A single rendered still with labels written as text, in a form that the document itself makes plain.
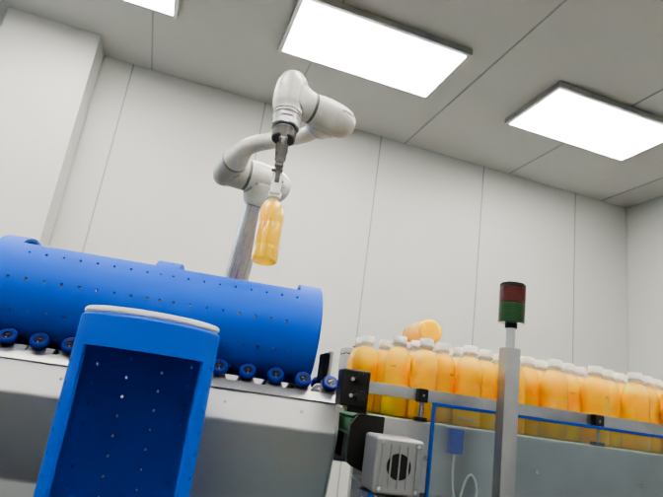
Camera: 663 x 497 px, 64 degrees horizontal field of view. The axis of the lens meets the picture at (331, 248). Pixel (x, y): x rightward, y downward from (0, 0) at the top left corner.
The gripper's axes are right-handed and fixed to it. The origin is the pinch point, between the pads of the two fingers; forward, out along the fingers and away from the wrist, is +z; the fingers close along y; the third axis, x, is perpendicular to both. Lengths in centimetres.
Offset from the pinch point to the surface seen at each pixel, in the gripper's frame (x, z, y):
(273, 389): 8, 57, -3
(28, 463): -48, 81, -6
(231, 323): -5.9, 42.9, 2.1
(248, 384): 1, 57, -3
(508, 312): 60, 36, 25
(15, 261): -61, 35, 4
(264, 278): 0, -65, -290
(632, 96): 252, -204, -151
